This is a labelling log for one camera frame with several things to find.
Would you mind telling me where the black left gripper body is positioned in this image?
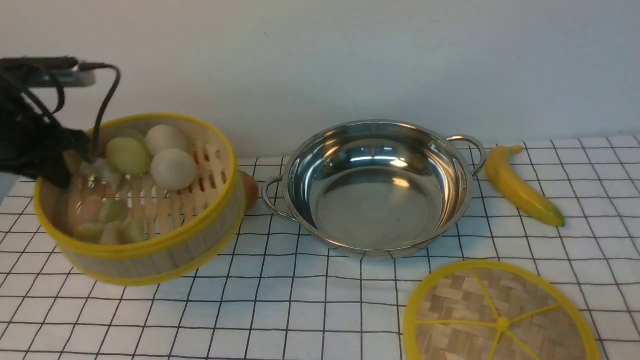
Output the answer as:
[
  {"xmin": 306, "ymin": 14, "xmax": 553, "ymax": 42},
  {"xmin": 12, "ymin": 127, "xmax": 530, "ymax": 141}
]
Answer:
[{"xmin": 0, "ymin": 75, "xmax": 91, "ymax": 189}]

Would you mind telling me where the woven bamboo steamer lid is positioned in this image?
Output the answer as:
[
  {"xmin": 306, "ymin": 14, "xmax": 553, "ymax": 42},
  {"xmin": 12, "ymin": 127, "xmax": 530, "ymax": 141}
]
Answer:
[{"xmin": 403, "ymin": 260, "xmax": 601, "ymax": 360}]

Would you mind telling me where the stainless steel pot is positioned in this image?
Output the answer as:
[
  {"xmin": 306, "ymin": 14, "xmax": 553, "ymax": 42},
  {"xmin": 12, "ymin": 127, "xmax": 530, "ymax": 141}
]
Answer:
[{"xmin": 261, "ymin": 120, "xmax": 488, "ymax": 259}]

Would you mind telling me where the green steamed bun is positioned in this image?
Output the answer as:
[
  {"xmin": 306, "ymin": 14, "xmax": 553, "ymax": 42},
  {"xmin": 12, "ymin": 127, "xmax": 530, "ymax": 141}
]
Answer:
[{"xmin": 105, "ymin": 137, "xmax": 152, "ymax": 177}]

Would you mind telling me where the white steamed bun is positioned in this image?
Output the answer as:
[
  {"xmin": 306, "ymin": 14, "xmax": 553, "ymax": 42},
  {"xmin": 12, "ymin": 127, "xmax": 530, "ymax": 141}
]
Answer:
[
  {"xmin": 150, "ymin": 148, "xmax": 198, "ymax": 192},
  {"xmin": 145, "ymin": 124, "xmax": 190, "ymax": 157}
]

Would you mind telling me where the white steamed bun lower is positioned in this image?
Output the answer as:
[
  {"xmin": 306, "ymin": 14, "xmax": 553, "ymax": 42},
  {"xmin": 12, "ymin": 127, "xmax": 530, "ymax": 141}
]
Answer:
[{"xmin": 150, "ymin": 148, "xmax": 198, "ymax": 192}]

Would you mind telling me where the brown potato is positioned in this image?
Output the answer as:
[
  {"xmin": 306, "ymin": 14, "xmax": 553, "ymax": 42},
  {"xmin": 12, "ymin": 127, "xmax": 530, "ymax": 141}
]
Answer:
[{"xmin": 240, "ymin": 171, "xmax": 260, "ymax": 210}]

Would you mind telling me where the white checkered tablecloth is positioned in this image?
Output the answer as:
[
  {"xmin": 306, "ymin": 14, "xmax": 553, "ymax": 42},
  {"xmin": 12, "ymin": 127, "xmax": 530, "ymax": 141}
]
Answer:
[{"xmin": 0, "ymin": 136, "xmax": 640, "ymax": 360}]

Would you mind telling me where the yellow banana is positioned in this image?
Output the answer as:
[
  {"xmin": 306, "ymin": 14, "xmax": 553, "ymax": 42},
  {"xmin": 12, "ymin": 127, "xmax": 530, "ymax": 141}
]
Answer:
[{"xmin": 486, "ymin": 145, "xmax": 566, "ymax": 228}]

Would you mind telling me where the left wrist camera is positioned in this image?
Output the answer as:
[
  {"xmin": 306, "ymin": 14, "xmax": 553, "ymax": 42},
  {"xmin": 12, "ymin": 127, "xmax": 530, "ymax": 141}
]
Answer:
[{"xmin": 0, "ymin": 56, "xmax": 96, "ymax": 88}]

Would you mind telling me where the black camera cable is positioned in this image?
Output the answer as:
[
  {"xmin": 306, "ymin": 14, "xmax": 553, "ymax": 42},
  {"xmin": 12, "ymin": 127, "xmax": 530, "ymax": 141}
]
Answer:
[{"xmin": 77, "ymin": 62, "xmax": 122, "ymax": 163}]

